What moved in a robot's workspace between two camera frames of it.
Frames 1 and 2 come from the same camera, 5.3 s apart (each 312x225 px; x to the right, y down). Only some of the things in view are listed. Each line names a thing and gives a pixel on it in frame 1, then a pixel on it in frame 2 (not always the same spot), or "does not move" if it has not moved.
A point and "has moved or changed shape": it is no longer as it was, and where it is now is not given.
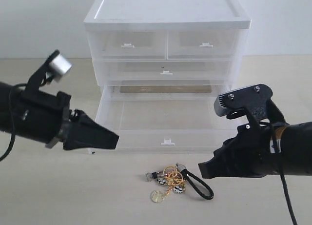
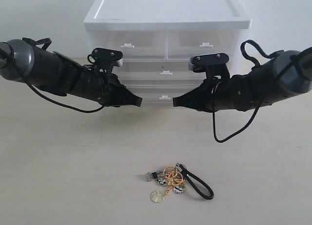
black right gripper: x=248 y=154 → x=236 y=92
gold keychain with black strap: x=174 y=176 does not move
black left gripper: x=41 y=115 → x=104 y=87
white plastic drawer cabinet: x=166 y=44 does not move
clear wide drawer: x=165 y=118 has moved or changed shape
